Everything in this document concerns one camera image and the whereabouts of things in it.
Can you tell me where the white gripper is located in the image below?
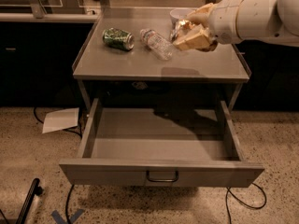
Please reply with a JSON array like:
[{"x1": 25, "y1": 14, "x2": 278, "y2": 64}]
[{"x1": 173, "y1": 0, "x2": 244, "y2": 52}]

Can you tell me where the orange soda can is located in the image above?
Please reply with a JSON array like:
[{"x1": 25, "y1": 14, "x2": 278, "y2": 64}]
[{"x1": 170, "y1": 19, "x2": 195, "y2": 42}]

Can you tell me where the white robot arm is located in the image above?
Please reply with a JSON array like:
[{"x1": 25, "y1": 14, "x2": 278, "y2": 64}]
[{"x1": 174, "y1": 0, "x2": 299, "y2": 51}]

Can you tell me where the green soda can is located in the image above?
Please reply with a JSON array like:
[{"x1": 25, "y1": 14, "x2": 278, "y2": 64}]
[{"x1": 102, "y1": 28, "x2": 135, "y2": 51}]

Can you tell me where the grey metal counter cabinet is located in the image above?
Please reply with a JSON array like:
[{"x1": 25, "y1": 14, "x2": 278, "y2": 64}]
[{"x1": 73, "y1": 7, "x2": 250, "y2": 106}]

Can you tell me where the open grey top drawer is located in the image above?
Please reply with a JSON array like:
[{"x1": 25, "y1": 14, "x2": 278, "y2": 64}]
[{"x1": 59, "y1": 99, "x2": 264, "y2": 188}]

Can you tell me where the white bowl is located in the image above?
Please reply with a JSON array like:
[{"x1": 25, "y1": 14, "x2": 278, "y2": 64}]
[{"x1": 169, "y1": 7, "x2": 193, "y2": 24}]

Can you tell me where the clear plastic water bottle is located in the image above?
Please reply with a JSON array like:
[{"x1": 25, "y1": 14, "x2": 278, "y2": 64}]
[{"x1": 140, "y1": 29, "x2": 173, "y2": 61}]

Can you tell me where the white paper sheet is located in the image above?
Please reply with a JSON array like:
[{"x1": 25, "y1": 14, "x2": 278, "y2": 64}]
[{"x1": 42, "y1": 107, "x2": 79, "y2": 133}]

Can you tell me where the black bar lower left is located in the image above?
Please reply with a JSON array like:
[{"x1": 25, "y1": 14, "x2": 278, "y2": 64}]
[{"x1": 15, "y1": 178, "x2": 43, "y2": 224}]

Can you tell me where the blue tape cross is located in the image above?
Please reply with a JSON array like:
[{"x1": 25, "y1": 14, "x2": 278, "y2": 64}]
[{"x1": 51, "y1": 209, "x2": 84, "y2": 224}]

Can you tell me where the black drawer handle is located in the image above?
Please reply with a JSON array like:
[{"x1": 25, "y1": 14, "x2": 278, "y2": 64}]
[{"x1": 146, "y1": 171, "x2": 178, "y2": 183}]

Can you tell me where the black cable behind paper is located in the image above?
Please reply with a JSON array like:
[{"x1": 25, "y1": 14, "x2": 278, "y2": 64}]
[{"x1": 33, "y1": 106, "x2": 83, "y2": 139}]

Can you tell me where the black floor cable right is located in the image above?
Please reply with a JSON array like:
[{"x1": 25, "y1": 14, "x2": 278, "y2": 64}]
[{"x1": 225, "y1": 182, "x2": 268, "y2": 224}]

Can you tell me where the black floor cable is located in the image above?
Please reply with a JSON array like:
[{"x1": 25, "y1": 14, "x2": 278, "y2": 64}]
[
  {"x1": 64, "y1": 184, "x2": 78, "y2": 224},
  {"x1": 225, "y1": 182, "x2": 268, "y2": 224}
]

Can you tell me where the black floor cable left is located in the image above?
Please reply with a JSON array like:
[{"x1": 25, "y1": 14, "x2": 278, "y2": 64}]
[{"x1": 64, "y1": 184, "x2": 78, "y2": 224}]

